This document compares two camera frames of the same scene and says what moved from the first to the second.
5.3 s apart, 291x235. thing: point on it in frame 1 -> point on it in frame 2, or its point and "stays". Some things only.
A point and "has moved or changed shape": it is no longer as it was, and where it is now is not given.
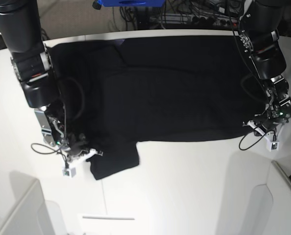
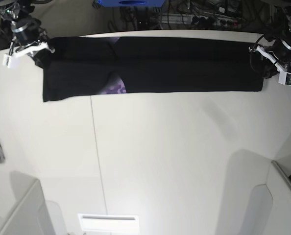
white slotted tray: (107, 224) stays
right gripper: (270, 123) -> (279, 51)
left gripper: (74, 145) -> (26, 40)
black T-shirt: (115, 94) has moved or changed shape
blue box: (103, 3) stays
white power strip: (200, 19) stays
